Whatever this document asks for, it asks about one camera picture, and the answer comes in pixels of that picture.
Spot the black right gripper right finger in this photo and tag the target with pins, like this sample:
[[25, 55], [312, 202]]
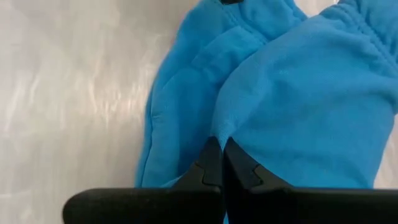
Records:
[[311, 208]]

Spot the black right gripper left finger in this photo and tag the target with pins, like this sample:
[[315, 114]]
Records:
[[140, 207]]

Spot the blue garment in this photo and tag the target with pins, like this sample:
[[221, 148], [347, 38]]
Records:
[[295, 109]]

